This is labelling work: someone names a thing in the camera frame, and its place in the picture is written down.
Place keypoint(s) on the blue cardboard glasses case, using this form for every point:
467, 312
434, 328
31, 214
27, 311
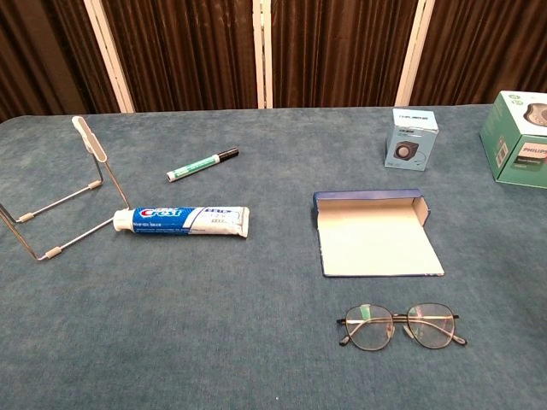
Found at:
376, 239

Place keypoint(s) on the round metal-frame eyeglasses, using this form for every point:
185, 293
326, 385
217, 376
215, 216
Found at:
429, 326

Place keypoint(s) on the green marker pen black cap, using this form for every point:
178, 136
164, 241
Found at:
201, 164

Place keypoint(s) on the Crest toothpaste tube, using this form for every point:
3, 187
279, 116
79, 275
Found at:
184, 218

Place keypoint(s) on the blue tablecloth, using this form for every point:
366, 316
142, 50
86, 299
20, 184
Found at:
213, 320

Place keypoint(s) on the small light-blue speaker box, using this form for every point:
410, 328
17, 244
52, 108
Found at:
410, 145

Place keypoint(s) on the brown curtain panel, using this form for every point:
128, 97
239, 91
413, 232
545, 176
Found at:
491, 42
184, 51
42, 51
337, 51

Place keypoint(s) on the green Philips box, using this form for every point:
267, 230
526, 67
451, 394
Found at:
508, 128

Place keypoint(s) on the white screen frame post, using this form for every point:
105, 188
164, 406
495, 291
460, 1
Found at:
414, 51
109, 55
261, 51

